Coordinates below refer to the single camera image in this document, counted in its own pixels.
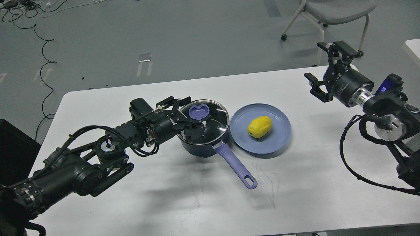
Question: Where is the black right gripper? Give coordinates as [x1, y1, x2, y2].
[304, 41, 374, 108]

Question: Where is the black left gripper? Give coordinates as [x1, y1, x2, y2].
[149, 96, 212, 144]

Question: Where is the glass pot lid purple knob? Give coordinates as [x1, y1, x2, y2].
[176, 99, 229, 145]

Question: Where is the yellow potato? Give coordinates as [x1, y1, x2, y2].
[246, 116, 272, 139]

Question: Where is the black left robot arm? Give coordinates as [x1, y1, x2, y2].
[1, 96, 211, 236]

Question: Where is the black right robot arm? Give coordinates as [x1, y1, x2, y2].
[304, 41, 420, 196]

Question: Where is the grey office chair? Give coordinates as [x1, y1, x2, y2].
[281, 0, 377, 56]

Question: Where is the clear tape floor marker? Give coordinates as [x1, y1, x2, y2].
[138, 53, 152, 63]

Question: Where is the blue round plate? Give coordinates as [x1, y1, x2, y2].
[230, 103, 292, 154]

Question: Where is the white side table corner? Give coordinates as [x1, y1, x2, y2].
[403, 39, 420, 67]

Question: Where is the black box left edge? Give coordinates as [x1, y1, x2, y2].
[0, 119, 41, 186]

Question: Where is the dark blue saucepan purple handle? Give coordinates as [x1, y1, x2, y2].
[173, 99, 258, 190]

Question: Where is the black floor cable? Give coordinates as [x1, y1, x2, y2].
[0, 0, 69, 141]

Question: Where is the white floor cable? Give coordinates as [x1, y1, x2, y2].
[37, 0, 109, 18]

